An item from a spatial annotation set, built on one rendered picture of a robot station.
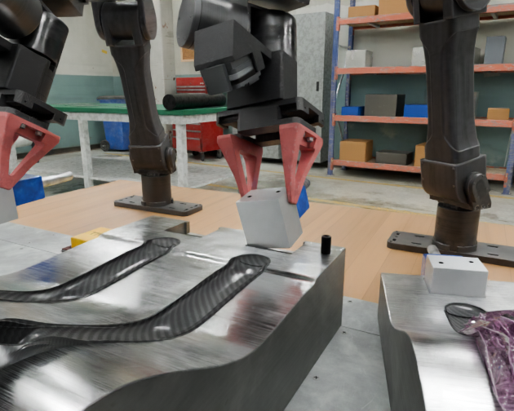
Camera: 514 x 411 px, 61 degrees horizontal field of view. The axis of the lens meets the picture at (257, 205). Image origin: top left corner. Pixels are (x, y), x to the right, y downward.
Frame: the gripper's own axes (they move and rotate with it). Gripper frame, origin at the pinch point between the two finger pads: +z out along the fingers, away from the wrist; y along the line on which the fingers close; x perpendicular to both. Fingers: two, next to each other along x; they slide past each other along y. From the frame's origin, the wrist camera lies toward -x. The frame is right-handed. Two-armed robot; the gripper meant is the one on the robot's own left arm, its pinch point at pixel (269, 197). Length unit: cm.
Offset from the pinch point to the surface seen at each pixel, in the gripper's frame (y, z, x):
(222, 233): -6.6, 3.6, 0.9
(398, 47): -87, -253, 484
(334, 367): 7.0, 16.3, -0.2
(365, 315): 6.9, 12.7, 10.2
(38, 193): -25.8, -0.9, -9.3
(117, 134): -561, -208, 473
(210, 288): -1.0, 9.0, -8.8
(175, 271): -5.3, 7.6, -8.6
